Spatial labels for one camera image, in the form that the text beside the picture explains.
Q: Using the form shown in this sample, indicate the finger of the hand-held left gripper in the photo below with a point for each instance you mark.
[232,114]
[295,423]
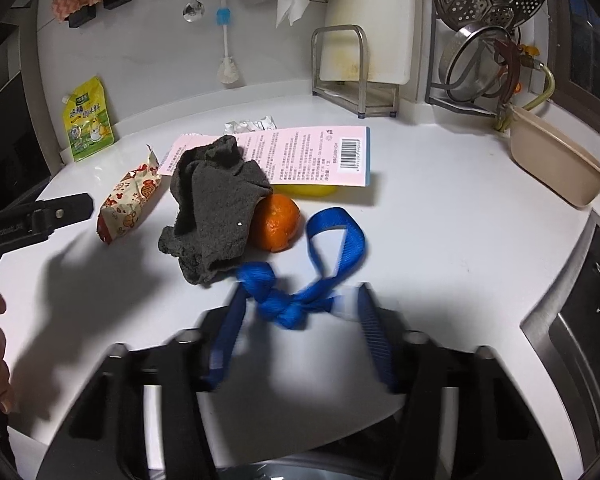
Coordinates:
[65,209]

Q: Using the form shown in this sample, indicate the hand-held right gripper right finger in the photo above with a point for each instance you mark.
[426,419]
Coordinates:
[377,345]

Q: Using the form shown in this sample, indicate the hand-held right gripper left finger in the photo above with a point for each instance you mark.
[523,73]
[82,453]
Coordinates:
[219,345]

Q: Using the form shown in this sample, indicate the red patterned snack packet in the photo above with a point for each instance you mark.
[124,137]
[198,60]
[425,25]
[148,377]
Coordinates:
[129,195]

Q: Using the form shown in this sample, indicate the yellow plastic container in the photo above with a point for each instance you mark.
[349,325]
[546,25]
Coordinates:
[310,191]

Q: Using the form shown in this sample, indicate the paper wrapper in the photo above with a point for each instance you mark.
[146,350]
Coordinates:
[250,125]

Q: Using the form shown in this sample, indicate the yellow green spout pouch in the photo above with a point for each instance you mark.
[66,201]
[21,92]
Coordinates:
[87,125]

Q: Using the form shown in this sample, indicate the dark appliance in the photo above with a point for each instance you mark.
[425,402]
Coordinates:
[5,125]

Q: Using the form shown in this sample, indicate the orange tangerine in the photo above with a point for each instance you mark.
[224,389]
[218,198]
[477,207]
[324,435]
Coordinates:
[278,223]

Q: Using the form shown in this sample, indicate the dark grey sock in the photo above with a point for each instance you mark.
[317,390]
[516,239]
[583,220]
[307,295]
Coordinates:
[210,210]

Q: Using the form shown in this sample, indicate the pink printed card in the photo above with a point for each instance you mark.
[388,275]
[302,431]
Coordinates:
[305,155]

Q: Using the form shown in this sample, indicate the white dish brush blue grip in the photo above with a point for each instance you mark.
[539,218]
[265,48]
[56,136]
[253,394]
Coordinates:
[223,16]

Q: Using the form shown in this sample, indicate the grey dish rack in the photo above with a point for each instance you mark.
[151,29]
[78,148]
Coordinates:
[460,108]

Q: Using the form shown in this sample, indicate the beige plastic basin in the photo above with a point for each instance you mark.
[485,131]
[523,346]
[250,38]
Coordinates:
[555,160]

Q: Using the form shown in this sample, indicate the metal cutting board rack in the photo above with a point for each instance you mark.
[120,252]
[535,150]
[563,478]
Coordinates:
[363,60]

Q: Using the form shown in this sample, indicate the white cutting board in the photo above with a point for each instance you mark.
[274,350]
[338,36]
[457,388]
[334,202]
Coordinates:
[380,10]

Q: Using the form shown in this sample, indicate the dark window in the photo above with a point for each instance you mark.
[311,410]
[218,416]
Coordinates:
[585,35]

